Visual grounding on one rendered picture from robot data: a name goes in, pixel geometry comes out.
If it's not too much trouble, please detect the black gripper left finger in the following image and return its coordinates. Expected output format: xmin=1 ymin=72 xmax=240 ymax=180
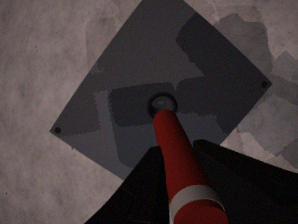
xmin=85 ymin=145 xmax=170 ymax=224

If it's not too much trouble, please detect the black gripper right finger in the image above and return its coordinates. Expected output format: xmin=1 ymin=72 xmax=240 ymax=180
xmin=193 ymin=139 xmax=298 ymax=224

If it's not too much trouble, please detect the dark grey square panel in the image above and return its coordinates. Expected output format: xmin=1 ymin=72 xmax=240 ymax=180
xmin=49 ymin=0 xmax=273 ymax=180

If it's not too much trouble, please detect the dark red peg with grey band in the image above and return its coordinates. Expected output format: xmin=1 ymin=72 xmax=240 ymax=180
xmin=153 ymin=109 xmax=227 ymax=224

